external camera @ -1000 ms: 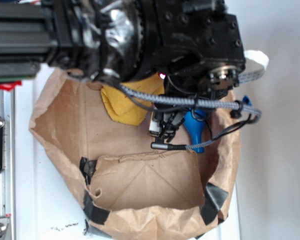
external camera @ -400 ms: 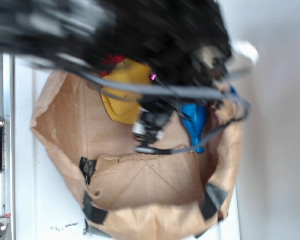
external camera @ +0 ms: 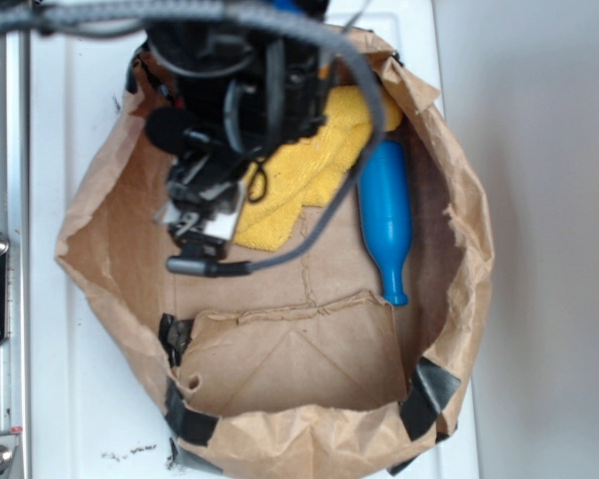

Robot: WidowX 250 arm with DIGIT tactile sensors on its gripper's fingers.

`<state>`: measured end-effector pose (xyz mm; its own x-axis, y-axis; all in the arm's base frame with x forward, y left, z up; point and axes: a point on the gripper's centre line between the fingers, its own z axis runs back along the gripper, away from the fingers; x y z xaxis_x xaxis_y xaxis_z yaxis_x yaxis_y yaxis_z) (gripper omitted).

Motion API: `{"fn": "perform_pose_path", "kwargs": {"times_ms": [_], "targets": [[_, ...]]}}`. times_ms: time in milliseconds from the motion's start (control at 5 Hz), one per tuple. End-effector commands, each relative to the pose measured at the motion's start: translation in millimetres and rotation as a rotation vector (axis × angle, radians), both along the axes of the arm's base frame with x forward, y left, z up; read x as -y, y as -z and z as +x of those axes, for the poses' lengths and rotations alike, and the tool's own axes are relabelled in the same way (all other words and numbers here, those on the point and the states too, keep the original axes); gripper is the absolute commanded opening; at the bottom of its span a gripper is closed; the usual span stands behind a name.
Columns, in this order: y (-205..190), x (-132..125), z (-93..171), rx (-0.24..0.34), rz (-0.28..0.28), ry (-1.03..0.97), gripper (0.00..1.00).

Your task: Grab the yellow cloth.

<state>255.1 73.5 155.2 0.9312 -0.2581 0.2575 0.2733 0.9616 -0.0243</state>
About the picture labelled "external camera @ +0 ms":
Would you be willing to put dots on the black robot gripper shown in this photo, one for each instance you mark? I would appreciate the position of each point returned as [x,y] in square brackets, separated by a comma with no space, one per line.
[251,93]

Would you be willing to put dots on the yellow cloth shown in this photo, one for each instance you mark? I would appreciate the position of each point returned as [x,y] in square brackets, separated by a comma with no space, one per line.
[305,174]

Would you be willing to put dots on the black foam microphone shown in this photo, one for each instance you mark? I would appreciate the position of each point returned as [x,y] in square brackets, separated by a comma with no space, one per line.
[166,129]

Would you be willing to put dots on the black tape top left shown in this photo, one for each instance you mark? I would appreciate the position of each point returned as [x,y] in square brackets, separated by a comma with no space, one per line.
[138,72]

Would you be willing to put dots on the black tape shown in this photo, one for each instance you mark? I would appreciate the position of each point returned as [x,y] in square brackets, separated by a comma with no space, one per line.
[138,72]
[193,427]
[432,388]

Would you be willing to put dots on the blue plastic bottle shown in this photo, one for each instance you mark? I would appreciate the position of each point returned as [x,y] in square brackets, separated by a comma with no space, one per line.
[386,224]

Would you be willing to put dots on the brown paper bag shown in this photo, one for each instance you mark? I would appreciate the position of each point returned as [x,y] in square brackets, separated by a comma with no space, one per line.
[305,365]

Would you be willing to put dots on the black tape bottom left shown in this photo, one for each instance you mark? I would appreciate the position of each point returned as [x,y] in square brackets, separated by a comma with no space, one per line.
[193,427]

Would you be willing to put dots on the black tape bottom right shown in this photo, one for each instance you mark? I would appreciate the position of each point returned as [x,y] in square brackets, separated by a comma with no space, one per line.
[432,388]

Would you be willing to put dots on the white plastic tray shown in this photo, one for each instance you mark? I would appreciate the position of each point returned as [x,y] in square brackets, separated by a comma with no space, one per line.
[90,416]

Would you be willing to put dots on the aluminium frame rail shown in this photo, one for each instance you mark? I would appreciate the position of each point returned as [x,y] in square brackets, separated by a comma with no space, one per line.
[14,193]

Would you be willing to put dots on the silver corner bracket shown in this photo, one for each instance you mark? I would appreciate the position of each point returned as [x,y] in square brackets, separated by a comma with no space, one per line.
[11,458]

